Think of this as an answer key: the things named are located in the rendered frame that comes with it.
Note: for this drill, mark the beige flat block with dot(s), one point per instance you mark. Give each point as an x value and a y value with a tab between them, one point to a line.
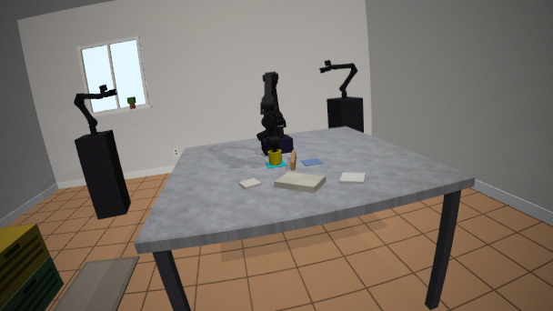
300	182

